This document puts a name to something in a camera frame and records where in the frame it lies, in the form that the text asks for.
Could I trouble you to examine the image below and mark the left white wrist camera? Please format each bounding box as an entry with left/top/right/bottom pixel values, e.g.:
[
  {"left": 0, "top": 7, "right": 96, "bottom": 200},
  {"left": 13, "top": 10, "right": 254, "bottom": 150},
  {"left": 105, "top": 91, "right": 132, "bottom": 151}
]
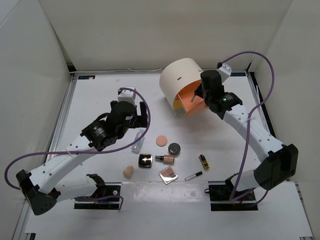
[{"left": 117, "top": 89, "right": 136, "bottom": 106}]

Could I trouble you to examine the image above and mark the clear bottle blue label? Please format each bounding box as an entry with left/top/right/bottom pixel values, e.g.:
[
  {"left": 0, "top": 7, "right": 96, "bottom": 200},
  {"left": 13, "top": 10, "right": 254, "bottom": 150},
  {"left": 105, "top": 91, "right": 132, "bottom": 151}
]
[{"left": 131, "top": 129, "right": 145, "bottom": 154}]

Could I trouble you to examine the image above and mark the brown eyeshadow palette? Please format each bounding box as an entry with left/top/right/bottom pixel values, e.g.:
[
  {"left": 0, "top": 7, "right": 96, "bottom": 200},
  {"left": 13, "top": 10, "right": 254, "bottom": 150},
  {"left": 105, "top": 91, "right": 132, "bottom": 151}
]
[{"left": 158, "top": 166, "right": 178, "bottom": 185}]

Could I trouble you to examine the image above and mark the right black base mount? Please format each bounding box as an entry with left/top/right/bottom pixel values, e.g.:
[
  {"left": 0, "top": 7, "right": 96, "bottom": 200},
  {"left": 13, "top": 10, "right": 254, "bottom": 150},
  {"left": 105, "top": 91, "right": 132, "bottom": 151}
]
[{"left": 204, "top": 181, "right": 258, "bottom": 212}]

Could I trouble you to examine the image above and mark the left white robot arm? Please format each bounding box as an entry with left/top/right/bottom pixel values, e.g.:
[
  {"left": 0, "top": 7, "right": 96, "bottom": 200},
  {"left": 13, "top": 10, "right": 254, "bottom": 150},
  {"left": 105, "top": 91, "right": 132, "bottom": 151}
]
[{"left": 16, "top": 100, "right": 150, "bottom": 216}]

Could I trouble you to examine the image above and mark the round peach powder puff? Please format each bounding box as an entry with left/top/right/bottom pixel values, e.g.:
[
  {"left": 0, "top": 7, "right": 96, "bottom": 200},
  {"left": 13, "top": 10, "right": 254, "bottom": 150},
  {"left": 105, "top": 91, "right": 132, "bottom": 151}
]
[{"left": 155, "top": 135, "right": 168, "bottom": 147}]

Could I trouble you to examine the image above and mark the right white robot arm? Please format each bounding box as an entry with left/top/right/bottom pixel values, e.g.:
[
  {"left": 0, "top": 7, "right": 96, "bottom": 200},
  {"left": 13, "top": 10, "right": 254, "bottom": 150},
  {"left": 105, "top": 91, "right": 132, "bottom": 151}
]
[{"left": 194, "top": 70, "right": 299, "bottom": 200}]

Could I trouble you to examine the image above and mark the black gold square compact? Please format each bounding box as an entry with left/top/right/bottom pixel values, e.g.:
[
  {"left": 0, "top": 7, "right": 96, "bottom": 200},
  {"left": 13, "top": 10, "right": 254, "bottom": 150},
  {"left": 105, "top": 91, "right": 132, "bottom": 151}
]
[{"left": 138, "top": 153, "right": 153, "bottom": 169}]

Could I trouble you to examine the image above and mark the yellow middle drawer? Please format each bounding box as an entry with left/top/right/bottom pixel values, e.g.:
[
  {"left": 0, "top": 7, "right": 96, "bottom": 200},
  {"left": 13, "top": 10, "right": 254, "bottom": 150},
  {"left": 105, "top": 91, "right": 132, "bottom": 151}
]
[{"left": 172, "top": 98, "right": 182, "bottom": 110}]

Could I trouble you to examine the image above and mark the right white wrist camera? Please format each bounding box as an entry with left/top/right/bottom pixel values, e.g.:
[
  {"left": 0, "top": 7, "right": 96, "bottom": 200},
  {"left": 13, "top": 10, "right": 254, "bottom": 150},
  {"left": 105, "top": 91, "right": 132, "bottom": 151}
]
[{"left": 216, "top": 62, "right": 232, "bottom": 83}]

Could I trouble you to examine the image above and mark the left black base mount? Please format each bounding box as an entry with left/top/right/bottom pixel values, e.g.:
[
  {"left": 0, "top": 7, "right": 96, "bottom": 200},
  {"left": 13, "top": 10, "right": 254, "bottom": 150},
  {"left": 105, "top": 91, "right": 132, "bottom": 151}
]
[{"left": 73, "top": 182, "right": 123, "bottom": 211}]

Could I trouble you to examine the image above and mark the clear black-capped mascara tube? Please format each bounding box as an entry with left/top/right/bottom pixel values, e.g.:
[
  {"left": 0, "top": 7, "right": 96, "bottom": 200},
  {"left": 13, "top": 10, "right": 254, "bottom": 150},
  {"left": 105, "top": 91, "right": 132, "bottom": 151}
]
[{"left": 184, "top": 171, "right": 203, "bottom": 182}]

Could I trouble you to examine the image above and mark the gold black lipstick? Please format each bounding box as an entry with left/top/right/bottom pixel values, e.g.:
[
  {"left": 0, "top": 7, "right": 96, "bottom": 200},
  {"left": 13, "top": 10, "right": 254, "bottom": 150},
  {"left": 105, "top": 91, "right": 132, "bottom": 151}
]
[{"left": 198, "top": 154, "right": 210, "bottom": 171}]

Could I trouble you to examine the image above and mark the red lip gloss tube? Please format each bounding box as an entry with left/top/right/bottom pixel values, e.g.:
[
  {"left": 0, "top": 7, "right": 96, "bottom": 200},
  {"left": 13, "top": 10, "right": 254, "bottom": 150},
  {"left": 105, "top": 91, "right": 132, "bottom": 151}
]
[{"left": 190, "top": 94, "right": 196, "bottom": 103}]

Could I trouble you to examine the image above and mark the black round jar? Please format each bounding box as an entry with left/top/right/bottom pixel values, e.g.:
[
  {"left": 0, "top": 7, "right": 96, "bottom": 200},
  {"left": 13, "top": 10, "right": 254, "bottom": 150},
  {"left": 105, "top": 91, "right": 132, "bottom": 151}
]
[{"left": 168, "top": 142, "right": 181, "bottom": 156}]

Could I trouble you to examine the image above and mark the beige foundation bottle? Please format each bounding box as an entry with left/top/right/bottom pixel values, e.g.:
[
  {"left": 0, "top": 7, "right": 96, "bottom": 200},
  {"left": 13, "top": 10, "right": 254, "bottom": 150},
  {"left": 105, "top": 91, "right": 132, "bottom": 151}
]
[{"left": 155, "top": 155, "right": 175, "bottom": 165}]

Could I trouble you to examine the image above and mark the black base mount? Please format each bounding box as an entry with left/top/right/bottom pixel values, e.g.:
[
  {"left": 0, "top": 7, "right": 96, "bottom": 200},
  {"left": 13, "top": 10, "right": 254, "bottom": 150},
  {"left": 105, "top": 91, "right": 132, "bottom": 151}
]
[
  {"left": 73, "top": 182, "right": 123, "bottom": 211},
  {"left": 204, "top": 181, "right": 258, "bottom": 212}
]

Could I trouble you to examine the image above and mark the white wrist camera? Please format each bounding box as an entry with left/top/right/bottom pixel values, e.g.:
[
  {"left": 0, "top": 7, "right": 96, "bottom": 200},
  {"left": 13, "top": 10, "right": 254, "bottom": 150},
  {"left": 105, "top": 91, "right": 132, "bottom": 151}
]
[
  {"left": 117, "top": 89, "right": 136, "bottom": 106},
  {"left": 216, "top": 62, "right": 232, "bottom": 83}
]

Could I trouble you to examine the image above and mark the cream round drawer cabinet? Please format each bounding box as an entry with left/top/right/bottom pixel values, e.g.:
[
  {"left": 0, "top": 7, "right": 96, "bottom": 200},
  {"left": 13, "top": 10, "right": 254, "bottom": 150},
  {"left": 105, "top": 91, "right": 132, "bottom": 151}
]
[{"left": 159, "top": 58, "right": 203, "bottom": 108}]

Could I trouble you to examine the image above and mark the beige makeup sponge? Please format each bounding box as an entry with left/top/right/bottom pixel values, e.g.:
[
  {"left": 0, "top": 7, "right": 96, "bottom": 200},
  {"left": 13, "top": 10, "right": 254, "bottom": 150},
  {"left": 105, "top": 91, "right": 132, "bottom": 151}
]
[{"left": 122, "top": 165, "right": 134, "bottom": 179}]

